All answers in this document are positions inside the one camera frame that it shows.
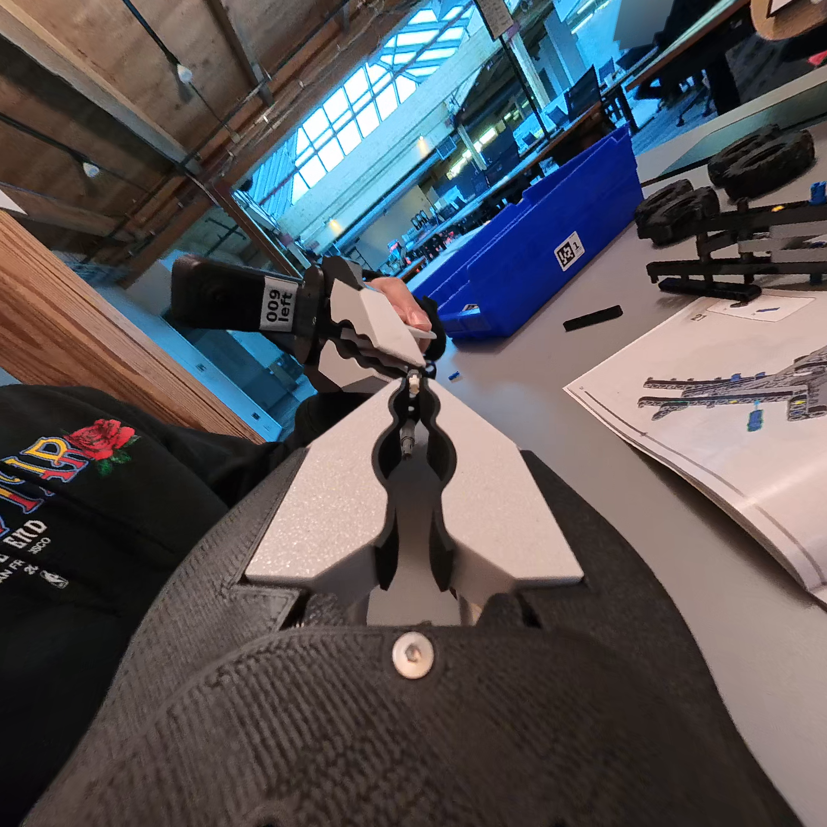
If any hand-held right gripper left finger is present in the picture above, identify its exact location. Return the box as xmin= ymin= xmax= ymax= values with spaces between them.
xmin=244 ymin=378 xmax=414 ymax=608

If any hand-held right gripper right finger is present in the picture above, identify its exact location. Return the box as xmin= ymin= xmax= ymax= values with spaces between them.
xmin=417 ymin=378 xmax=585 ymax=608

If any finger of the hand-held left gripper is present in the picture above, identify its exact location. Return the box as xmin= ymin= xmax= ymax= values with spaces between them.
xmin=318 ymin=337 xmax=416 ymax=395
xmin=330 ymin=283 xmax=438 ymax=370

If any small grey axle pin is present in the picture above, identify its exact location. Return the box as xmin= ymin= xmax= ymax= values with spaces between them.
xmin=397 ymin=388 xmax=427 ymax=461

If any person's left forearm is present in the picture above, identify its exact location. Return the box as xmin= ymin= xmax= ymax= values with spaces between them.
xmin=258 ymin=389 xmax=382 ymax=466

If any dark desk mat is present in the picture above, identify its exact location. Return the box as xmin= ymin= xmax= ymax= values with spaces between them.
xmin=659 ymin=84 xmax=827 ymax=178

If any person's left hand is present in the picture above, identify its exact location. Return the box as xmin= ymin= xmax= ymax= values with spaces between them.
xmin=371 ymin=277 xmax=435 ymax=332

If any blue plastic bin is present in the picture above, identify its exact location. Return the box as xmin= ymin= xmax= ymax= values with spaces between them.
xmin=407 ymin=126 xmax=645 ymax=342

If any wooden panel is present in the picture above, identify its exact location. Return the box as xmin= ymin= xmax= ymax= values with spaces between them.
xmin=0 ymin=210 xmax=264 ymax=445

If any black brick beam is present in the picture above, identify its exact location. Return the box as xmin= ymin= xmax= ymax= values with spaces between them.
xmin=562 ymin=305 xmax=624 ymax=333

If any white instruction booklet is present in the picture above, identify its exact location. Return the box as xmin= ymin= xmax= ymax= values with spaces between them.
xmin=563 ymin=294 xmax=827 ymax=605

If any person's black printed sweatshirt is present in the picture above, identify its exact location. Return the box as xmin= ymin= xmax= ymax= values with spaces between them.
xmin=0 ymin=384 xmax=305 ymax=827

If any black toy tire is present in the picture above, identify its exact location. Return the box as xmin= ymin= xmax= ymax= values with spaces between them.
xmin=653 ymin=187 xmax=721 ymax=245
xmin=724 ymin=129 xmax=816 ymax=200
xmin=634 ymin=180 xmax=695 ymax=241
xmin=707 ymin=126 xmax=786 ymax=188

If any black grey brick chassis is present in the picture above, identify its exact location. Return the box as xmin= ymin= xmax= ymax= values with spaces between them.
xmin=646 ymin=184 xmax=827 ymax=306

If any wooden background table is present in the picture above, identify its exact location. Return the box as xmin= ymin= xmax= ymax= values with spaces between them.
xmin=623 ymin=0 xmax=750 ymax=91

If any cork board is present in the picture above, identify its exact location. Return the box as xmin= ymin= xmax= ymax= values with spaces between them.
xmin=749 ymin=0 xmax=827 ymax=41

